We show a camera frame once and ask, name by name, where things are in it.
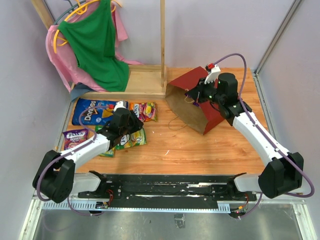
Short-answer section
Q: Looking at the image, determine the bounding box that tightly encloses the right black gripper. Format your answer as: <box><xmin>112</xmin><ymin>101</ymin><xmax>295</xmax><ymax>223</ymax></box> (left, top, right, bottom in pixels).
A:
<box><xmin>186</xmin><ymin>77</ymin><xmax>224</xmax><ymax>106</ymax></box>

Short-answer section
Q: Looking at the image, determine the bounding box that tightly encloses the orange Tops candy bag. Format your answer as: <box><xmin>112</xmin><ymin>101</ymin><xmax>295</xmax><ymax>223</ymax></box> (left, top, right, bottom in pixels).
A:
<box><xmin>129</xmin><ymin>102</ymin><xmax>158</xmax><ymax>122</ymax></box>

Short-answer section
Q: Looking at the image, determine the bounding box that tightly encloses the red brown paper bag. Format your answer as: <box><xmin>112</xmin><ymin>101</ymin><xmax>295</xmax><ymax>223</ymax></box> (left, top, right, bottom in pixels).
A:
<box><xmin>165</xmin><ymin>66</ymin><xmax>224</xmax><ymax>135</ymax></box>

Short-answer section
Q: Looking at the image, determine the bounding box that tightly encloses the blue Doritos chip bag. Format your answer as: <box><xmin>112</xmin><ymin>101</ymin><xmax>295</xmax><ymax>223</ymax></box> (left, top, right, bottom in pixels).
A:
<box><xmin>71</xmin><ymin>98</ymin><xmax>117</xmax><ymax>126</ymax></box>

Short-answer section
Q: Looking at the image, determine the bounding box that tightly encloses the purple Tops candy bag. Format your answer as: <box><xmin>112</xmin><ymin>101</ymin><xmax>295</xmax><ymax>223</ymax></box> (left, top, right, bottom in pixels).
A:
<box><xmin>62</xmin><ymin>128</ymin><xmax>89</xmax><ymax>150</ymax></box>

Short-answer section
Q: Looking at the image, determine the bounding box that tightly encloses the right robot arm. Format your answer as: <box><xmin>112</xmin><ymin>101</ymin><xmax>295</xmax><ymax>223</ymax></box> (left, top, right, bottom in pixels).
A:
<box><xmin>186</xmin><ymin>73</ymin><xmax>304</xmax><ymax>200</ymax></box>

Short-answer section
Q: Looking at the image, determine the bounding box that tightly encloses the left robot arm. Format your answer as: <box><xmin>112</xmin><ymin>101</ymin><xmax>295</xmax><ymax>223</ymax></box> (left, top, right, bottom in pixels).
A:
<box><xmin>32</xmin><ymin>107</ymin><xmax>144</xmax><ymax>204</ymax></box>

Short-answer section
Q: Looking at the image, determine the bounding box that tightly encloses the wooden clothes rack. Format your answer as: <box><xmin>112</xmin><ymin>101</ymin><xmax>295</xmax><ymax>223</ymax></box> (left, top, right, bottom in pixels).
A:
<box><xmin>31</xmin><ymin>0</ymin><xmax>168</xmax><ymax>101</ymax></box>

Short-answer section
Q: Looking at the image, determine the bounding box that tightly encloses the blue grey cloth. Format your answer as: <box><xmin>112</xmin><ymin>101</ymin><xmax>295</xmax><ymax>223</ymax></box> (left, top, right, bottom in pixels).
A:
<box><xmin>70</xmin><ymin>83</ymin><xmax>94</xmax><ymax>102</ymax></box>

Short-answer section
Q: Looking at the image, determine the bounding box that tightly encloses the green shirt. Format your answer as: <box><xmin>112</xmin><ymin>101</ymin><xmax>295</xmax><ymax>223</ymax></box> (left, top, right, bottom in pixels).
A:
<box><xmin>58</xmin><ymin>0</ymin><xmax>130</xmax><ymax>92</ymax></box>

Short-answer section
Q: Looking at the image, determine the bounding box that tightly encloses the pink shirt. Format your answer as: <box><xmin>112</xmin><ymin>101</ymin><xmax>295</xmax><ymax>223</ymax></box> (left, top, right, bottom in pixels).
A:
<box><xmin>45</xmin><ymin>2</ymin><xmax>143</xmax><ymax>92</ymax></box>

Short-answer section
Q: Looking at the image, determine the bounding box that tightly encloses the yellow clothes hanger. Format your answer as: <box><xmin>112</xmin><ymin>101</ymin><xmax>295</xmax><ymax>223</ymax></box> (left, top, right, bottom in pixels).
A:
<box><xmin>53</xmin><ymin>0</ymin><xmax>123</xmax><ymax>54</ymax></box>

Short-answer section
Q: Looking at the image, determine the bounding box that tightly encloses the dark green clothes hanger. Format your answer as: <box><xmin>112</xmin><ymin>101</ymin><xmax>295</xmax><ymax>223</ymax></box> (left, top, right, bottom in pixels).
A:
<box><xmin>53</xmin><ymin>0</ymin><xmax>79</xmax><ymax>25</ymax></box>

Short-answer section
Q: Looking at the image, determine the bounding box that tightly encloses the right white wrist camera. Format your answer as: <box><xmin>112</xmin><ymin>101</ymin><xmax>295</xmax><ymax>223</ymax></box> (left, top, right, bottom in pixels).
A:
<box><xmin>204</xmin><ymin>63</ymin><xmax>221</xmax><ymax>85</ymax></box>

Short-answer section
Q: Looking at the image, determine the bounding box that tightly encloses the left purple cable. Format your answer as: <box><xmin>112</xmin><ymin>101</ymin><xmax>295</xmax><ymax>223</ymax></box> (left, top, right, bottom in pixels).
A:
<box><xmin>36</xmin><ymin>104</ymin><xmax>111</xmax><ymax>217</ymax></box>

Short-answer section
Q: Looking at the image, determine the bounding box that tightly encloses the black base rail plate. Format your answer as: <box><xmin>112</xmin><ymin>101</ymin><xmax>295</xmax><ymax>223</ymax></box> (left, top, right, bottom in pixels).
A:
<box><xmin>77</xmin><ymin>174</ymin><xmax>257</xmax><ymax>211</ymax></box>

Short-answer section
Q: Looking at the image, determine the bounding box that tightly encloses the aluminium frame post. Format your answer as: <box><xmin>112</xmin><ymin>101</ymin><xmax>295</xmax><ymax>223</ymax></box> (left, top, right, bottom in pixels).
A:
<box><xmin>254</xmin><ymin>0</ymin><xmax>305</xmax><ymax>75</ymax></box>

